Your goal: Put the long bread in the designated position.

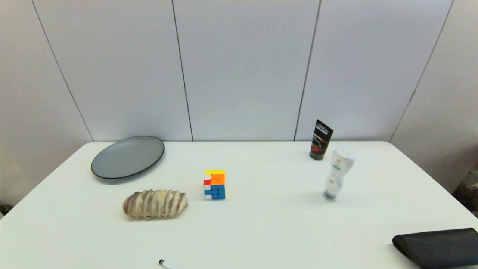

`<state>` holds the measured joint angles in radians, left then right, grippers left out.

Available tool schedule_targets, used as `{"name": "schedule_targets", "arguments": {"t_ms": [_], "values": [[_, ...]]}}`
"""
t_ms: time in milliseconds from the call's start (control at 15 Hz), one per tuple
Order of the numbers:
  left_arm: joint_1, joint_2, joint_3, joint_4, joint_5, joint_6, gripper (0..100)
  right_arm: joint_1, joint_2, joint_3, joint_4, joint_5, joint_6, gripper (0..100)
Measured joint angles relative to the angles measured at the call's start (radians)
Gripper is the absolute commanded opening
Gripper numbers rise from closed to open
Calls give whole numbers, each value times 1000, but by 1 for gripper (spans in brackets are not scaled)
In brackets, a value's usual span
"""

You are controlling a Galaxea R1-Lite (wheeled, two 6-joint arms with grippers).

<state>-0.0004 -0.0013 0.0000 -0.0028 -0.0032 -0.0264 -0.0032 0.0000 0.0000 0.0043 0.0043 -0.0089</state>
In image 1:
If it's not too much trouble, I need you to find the round grey plate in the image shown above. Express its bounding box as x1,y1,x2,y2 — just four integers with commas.
91,136,165,180

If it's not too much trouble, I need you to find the brown background clutter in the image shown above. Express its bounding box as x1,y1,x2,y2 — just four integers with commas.
453,161,478,218

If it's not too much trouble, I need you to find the long brown striped bread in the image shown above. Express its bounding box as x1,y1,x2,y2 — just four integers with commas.
123,189,188,220

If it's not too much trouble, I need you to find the white squeeze bottle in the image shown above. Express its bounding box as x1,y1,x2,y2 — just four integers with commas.
323,149,356,201

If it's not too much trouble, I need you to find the black flat pouch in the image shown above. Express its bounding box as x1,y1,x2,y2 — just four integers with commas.
392,228,478,269

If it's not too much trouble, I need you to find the black cosmetic tube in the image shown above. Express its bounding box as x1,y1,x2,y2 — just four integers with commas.
309,119,333,161

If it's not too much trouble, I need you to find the colourful puzzle cube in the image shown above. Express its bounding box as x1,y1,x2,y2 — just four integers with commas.
203,170,226,200

